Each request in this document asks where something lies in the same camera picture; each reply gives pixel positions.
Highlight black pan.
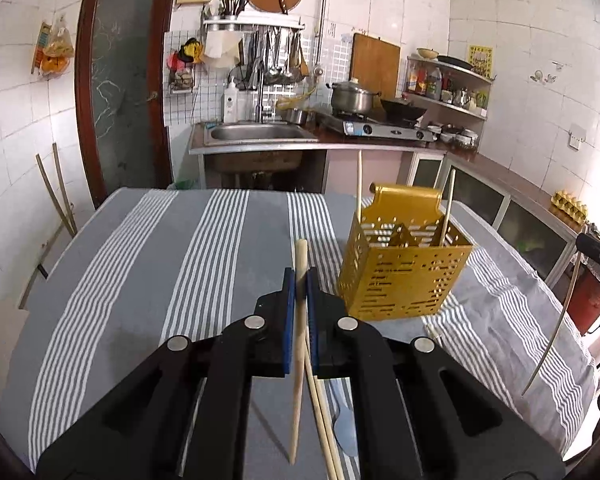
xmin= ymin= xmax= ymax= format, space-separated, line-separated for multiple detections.
xmin=436 ymin=55 xmax=476 ymax=71

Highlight decorative wall hooks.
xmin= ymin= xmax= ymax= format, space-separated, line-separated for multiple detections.
xmin=530 ymin=62 xmax=566 ymax=85

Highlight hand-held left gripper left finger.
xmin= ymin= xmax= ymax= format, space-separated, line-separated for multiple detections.
xmin=36 ymin=267 xmax=297 ymax=480

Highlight glass door counter cabinets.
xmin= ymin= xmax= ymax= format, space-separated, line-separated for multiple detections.
xmin=407 ymin=152 xmax=588 ymax=286

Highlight steel faucet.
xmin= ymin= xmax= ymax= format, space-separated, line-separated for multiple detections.
xmin=252 ymin=57 xmax=276 ymax=123

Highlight corner wall shelf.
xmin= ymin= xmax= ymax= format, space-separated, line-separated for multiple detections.
xmin=404 ymin=55 xmax=496 ymax=121

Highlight colourful hanging rags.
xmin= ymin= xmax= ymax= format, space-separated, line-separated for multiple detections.
xmin=167 ymin=37 xmax=203 ymax=68

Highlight steel cooking pot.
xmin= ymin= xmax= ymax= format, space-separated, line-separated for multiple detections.
xmin=326 ymin=79 xmax=382 ymax=115

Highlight bamboo stick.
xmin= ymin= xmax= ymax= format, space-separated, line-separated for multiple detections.
xmin=52 ymin=142 xmax=77 ymax=227
xmin=35 ymin=154 xmax=77 ymax=237

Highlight hanging plastic bag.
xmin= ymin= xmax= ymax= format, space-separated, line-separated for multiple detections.
xmin=32 ymin=14 xmax=76 ymax=78

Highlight metal wall pipe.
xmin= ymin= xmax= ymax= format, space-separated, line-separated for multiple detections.
xmin=314 ymin=0 xmax=331 ymax=73

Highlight steel kitchen sink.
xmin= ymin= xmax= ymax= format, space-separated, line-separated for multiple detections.
xmin=202 ymin=121 xmax=321 ymax=147

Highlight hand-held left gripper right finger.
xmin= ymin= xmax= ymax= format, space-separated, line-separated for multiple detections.
xmin=305 ymin=267 xmax=566 ymax=480

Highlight beige wooden chopstick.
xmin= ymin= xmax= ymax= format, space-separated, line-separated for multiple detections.
xmin=439 ymin=169 xmax=457 ymax=248
xmin=311 ymin=377 xmax=346 ymax=480
xmin=287 ymin=239 xmax=310 ymax=466
xmin=304 ymin=345 xmax=338 ymax=480
xmin=521 ymin=247 xmax=583 ymax=397
xmin=356 ymin=150 xmax=364 ymax=223

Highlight row of hanging kitchen utensils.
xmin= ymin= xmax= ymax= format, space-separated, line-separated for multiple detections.
xmin=240 ymin=27 xmax=311 ymax=86

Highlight white soap bottle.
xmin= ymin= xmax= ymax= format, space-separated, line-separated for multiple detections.
xmin=222 ymin=77 xmax=240 ymax=123

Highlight steel wall rack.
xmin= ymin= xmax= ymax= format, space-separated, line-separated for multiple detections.
xmin=202 ymin=12 xmax=306 ymax=33

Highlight light blue plastic spoon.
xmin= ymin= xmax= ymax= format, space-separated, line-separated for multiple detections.
xmin=327 ymin=379 xmax=359 ymax=458

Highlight brown frosted glass door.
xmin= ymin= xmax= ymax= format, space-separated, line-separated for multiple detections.
xmin=75 ymin=0 xmax=182 ymax=210

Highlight grey white striped tablecloth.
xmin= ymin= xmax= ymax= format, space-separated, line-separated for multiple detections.
xmin=0 ymin=187 xmax=598 ymax=480

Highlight small steel pot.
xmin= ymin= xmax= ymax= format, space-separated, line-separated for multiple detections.
xmin=282 ymin=107 xmax=315 ymax=125

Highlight stack of bowls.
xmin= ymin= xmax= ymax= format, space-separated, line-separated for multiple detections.
xmin=427 ymin=122 xmax=481 ymax=151

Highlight black wok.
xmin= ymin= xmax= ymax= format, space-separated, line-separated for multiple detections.
xmin=380 ymin=98 xmax=428 ymax=123

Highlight white hanging towel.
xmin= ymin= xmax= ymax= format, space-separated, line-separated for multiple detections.
xmin=202 ymin=30 xmax=243 ymax=68

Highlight row of condiment bottles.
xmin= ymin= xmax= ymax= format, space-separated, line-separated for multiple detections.
xmin=407 ymin=62 xmax=491 ymax=111

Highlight rectangular wooden cutting board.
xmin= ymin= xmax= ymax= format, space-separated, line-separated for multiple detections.
xmin=351 ymin=32 xmax=402 ymax=101

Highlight steel gas stove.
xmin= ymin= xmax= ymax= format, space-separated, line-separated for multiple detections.
xmin=315 ymin=110 xmax=438 ymax=142

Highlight yellow perforated utensil holder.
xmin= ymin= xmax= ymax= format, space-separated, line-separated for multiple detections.
xmin=337 ymin=184 xmax=475 ymax=322

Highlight yellow wall poster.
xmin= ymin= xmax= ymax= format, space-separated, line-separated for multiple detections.
xmin=467 ymin=45 xmax=494 ymax=80

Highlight yellow egg tray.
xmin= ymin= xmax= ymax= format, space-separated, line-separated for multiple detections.
xmin=550 ymin=190 xmax=590 ymax=223

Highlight small wire wall basket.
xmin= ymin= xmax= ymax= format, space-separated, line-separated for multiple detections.
xmin=169 ymin=67 xmax=197 ymax=95

